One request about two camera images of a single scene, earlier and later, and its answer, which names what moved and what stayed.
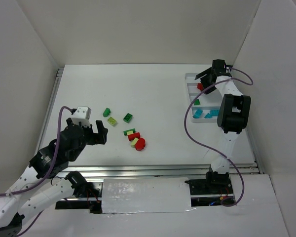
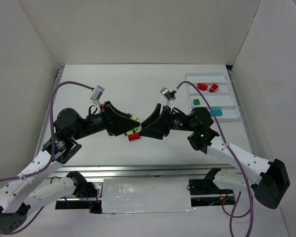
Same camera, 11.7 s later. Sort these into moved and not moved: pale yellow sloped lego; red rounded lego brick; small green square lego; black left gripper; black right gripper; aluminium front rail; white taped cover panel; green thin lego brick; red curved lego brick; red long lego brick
Moved: black right gripper; pale yellow sloped lego; red rounded lego brick; black left gripper
Not moved: white taped cover panel; red long lego brick; green thin lego brick; small green square lego; aluminium front rail; red curved lego brick
